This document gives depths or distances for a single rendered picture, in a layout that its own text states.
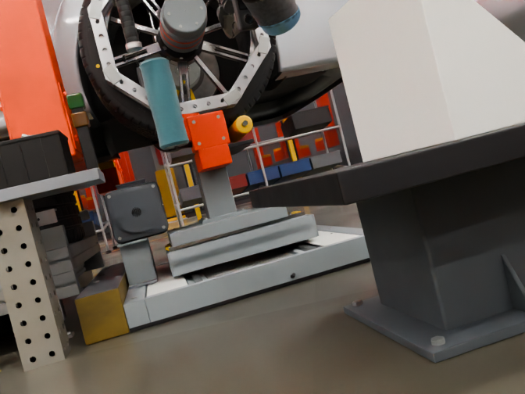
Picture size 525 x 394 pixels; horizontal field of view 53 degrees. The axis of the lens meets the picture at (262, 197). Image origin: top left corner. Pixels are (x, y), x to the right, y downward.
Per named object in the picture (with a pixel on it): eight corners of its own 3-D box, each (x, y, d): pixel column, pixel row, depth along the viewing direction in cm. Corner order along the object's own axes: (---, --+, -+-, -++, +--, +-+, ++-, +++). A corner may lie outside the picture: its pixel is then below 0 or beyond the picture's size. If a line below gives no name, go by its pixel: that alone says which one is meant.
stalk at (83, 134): (100, 170, 141) (81, 96, 141) (99, 169, 138) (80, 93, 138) (88, 173, 141) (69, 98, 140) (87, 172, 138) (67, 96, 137)
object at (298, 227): (291, 234, 211) (286, 210, 211) (319, 238, 176) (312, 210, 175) (169, 268, 201) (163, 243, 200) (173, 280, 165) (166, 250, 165)
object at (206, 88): (222, 108, 227) (214, 35, 227) (224, 105, 219) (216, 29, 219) (147, 112, 220) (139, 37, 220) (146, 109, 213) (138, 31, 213)
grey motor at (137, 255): (176, 263, 213) (155, 180, 212) (182, 275, 172) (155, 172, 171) (132, 275, 209) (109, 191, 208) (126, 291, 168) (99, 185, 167)
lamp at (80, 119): (91, 127, 142) (87, 112, 142) (89, 124, 138) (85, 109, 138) (76, 130, 141) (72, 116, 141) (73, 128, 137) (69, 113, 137)
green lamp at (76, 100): (86, 109, 142) (82, 94, 141) (84, 106, 138) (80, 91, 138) (71, 112, 141) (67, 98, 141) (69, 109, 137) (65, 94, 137)
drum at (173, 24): (207, 51, 174) (196, 10, 174) (214, 30, 153) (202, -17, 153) (165, 59, 171) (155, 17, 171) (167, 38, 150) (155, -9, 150)
